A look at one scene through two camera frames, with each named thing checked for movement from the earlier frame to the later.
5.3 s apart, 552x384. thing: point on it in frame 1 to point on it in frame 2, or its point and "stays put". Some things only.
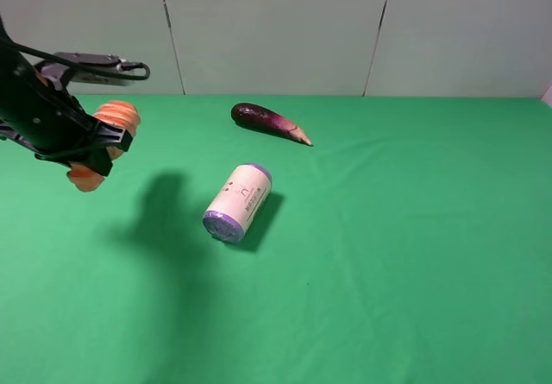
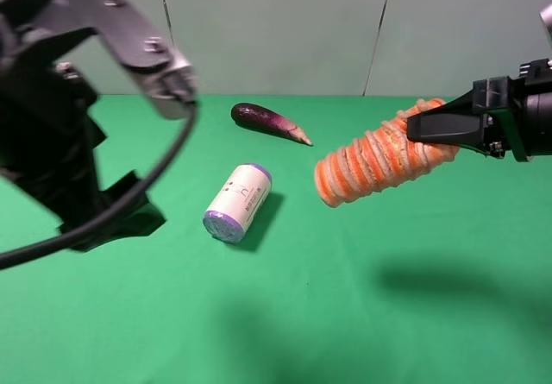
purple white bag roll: (239, 204) stays put
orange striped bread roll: (120, 114) to (380, 160)
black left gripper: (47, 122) to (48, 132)
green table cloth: (410, 243) stays put
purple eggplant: (261, 116) stays put
